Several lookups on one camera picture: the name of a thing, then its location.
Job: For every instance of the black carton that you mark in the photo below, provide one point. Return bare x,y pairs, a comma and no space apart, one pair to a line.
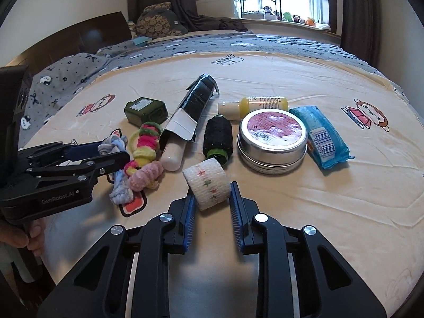
198,96

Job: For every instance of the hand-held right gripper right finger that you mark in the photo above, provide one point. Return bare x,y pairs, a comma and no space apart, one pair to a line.
236,218

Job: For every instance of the person's left hand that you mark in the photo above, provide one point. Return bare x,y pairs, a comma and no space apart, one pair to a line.
16,238

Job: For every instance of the round metal tin pink label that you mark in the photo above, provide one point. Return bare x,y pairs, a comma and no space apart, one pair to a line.
271,132

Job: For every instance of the black mesh roll green end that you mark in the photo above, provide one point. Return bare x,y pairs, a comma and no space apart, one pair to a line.
217,135

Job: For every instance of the cream printed blanket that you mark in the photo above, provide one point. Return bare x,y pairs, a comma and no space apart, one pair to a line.
331,205

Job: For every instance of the blue tissue packet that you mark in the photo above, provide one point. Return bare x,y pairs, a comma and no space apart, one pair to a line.
324,139

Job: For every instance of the white tube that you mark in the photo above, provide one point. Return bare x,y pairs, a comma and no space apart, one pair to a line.
172,157

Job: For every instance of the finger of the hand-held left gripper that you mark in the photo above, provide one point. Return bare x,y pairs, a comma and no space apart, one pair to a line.
99,165
82,150

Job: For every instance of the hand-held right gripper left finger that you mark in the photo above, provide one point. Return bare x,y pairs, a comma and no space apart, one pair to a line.
188,218

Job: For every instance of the white storage box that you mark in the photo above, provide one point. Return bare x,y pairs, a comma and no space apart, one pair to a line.
215,5

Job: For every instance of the yellow bottle white cap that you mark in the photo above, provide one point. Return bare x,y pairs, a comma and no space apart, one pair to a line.
265,103

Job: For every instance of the row of small toy figures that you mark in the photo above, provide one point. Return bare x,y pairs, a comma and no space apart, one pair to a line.
288,16

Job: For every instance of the grey printed blanket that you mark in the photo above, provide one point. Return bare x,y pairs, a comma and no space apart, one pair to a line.
265,44

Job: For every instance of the dark wooden bed frame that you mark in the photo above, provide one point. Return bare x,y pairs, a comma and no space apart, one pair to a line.
82,36

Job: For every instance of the brown patterned pillow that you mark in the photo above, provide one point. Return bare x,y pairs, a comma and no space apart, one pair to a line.
159,20

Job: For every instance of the small teal object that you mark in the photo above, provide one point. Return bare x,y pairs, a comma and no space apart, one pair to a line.
142,40

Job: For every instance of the white patterned bandage roll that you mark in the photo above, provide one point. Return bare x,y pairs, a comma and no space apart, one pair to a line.
205,182

